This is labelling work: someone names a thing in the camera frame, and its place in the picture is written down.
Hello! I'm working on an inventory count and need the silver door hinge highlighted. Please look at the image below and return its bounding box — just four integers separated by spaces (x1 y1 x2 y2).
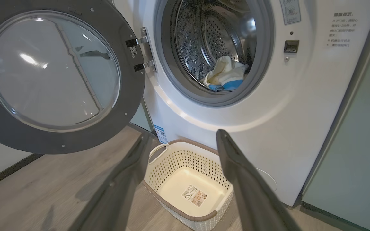
126 27 157 73

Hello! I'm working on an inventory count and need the round black washer door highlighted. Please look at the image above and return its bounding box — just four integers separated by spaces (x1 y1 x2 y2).
0 0 146 155

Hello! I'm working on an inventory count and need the blue energy label sticker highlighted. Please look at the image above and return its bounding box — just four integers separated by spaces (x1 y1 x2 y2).
154 124 168 144

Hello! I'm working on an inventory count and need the round white filter cover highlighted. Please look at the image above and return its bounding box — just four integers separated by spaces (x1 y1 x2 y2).
256 167 278 192

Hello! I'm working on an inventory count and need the white front-load washing machine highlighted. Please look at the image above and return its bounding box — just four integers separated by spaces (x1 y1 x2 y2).
111 0 370 207

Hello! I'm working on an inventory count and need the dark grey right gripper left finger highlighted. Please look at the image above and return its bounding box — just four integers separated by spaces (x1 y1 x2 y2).
69 132 153 231

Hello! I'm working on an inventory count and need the grey warning sticker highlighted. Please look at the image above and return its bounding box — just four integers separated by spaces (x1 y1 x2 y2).
280 0 301 25

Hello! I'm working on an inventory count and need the basket product label sticker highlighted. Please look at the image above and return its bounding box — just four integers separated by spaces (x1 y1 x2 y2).
181 187 208 207

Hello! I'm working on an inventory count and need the cream garment with line print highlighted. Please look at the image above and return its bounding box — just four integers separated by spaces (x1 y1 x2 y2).
203 64 229 87

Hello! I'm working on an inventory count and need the cream garment with blue trim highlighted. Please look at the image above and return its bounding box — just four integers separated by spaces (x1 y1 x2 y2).
208 56 249 93

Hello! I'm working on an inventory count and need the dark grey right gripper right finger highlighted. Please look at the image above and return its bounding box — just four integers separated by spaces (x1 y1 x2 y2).
216 129 301 231

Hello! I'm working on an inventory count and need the stainless steel washing machine drum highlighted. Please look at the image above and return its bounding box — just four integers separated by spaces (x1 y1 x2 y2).
154 0 275 107

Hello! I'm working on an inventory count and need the dark door latch socket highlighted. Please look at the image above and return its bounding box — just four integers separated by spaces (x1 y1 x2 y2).
284 40 300 53

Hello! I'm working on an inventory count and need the pale green plain cabinet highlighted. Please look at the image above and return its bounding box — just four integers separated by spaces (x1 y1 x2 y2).
302 0 370 231

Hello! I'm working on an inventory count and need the cream perforated laundry basket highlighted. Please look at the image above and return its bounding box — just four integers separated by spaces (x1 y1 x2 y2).
143 139 234 231

